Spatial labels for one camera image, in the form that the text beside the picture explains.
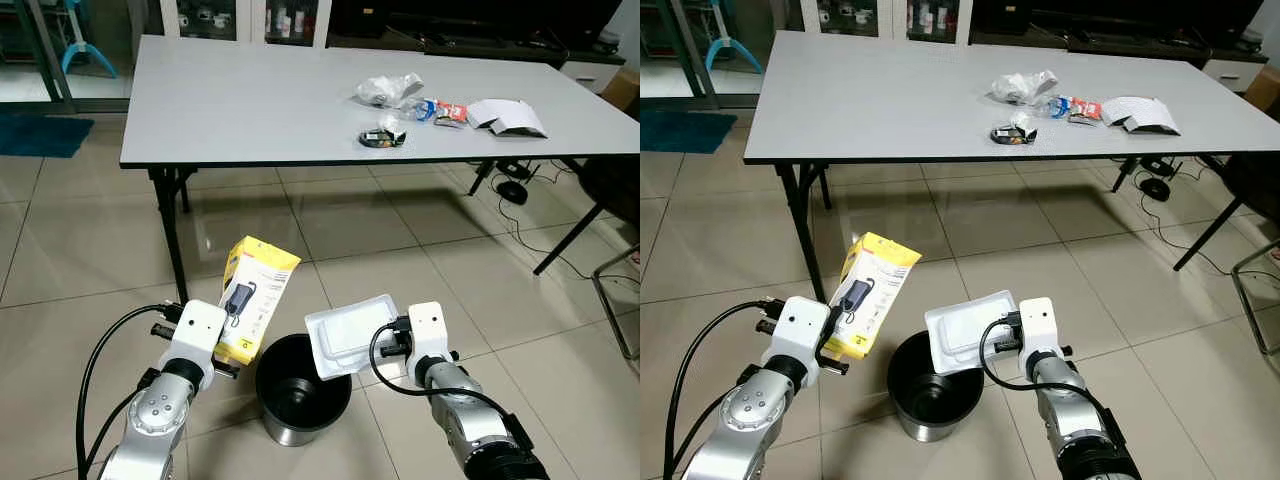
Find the white plastic tray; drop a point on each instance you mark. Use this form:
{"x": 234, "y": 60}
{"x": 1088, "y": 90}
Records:
{"x": 965, "y": 330}
{"x": 345, "y": 335}

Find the yellow power bank box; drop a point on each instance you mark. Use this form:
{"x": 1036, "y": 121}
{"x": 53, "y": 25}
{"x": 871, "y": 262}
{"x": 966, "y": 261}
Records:
{"x": 880, "y": 285}
{"x": 262, "y": 290}

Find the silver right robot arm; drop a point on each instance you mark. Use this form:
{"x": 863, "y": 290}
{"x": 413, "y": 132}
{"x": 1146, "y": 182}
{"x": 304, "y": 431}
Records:
{"x": 470, "y": 420}
{"x": 1080, "y": 420}

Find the black round rubbish bin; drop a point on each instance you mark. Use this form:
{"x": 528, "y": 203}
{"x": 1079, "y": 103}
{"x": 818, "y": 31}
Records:
{"x": 930, "y": 395}
{"x": 300, "y": 400}

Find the black floor device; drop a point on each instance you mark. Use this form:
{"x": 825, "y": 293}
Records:
{"x": 512, "y": 192}
{"x": 1156, "y": 188}

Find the black snack wrapper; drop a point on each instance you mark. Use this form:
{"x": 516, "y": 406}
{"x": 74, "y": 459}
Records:
{"x": 1012, "y": 133}
{"x": 382, "y": 137}

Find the blue wrapper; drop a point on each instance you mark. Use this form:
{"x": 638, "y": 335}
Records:
{"x": 426, "y": 110}
{"x": 1058, "y": 107}

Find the red wrapper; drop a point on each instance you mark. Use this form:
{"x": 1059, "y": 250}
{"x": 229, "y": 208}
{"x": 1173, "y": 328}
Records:
{"x": 452, "y": 113}
{"x": 1085, "y": 110}

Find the clear plastic bag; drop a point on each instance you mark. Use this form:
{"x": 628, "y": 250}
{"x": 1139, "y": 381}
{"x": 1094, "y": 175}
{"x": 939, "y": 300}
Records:
{"x": 1022, "y": 87}
{"x": 390, "y": 90}

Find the white paper box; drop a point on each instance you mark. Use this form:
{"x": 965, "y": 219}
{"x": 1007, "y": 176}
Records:
{"x": 510, "y": 118}
{"x": 1145, "y": 115}

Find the white folding table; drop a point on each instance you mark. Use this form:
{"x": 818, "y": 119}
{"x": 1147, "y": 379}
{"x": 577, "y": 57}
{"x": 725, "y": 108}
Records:
{"x": 300, "y": 100}
{"x": 900, "y": 95}

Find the black chair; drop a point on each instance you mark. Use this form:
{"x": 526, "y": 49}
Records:
{"x": 615, "y": 190}
{"x": 1255, "y": 185}

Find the blue floor mat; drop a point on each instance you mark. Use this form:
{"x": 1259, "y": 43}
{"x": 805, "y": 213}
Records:
{"x": 40, "y": 135}
{"x": 685, "y": 132}

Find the black tv cabinet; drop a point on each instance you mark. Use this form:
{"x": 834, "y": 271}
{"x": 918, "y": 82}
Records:
{"x": 1120, "y": 20}
{"x": 480, "y": 25}

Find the white low cabinet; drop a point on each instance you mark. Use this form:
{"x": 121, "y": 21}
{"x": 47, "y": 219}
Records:
{"x": 592, "y": 76}
{"x": 1225, "y": 74}

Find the light blue stand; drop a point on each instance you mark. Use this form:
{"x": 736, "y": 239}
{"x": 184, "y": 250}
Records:
{"x": 732, "y": 48}
{"x": 85, "y": 50}

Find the brown cardboard box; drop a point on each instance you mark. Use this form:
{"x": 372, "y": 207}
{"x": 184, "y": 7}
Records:
{"x": 622, "y": 92}
{"x": 1265, "y": 88}

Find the white glass-door cabinet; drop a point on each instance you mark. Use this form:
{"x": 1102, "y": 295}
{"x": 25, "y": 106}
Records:
{"x": 890, "y": 18}
{"x": 250, "y": 20}

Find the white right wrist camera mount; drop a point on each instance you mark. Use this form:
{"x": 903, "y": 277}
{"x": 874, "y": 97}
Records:
{"x": 426, "y": 330}
{"x": 1037, "y": 325}

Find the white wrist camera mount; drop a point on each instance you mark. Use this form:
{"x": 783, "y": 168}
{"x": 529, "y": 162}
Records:
{"x": 426, "y": 330}
{"x": 195, "y": 335}
{"x": 1037, "y": 325}
{"x": 798, "y": 330}

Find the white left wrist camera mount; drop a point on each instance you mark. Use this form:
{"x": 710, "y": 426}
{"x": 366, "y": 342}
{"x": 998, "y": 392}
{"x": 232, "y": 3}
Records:
{"x": 798, "y": 330}
{"x": 195, "y": 335}

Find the metal chair frame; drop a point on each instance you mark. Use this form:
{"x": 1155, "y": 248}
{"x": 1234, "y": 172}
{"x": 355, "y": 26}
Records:
{"x": 1245, "y": 300}
{"x": 605, "y": 300}

